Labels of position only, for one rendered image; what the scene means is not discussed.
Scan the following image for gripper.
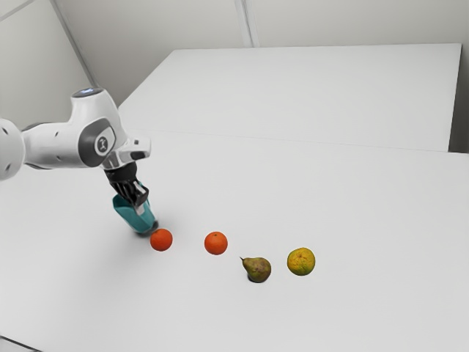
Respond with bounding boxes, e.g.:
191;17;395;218
103;164;150;218

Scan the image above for orange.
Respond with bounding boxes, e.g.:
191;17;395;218
204;231;229;256
149;228;174;252

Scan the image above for green brown pear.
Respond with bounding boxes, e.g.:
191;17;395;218
239;256;273;284

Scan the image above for yellow green citrus fruit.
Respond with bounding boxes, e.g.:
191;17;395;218
287;247;317;277

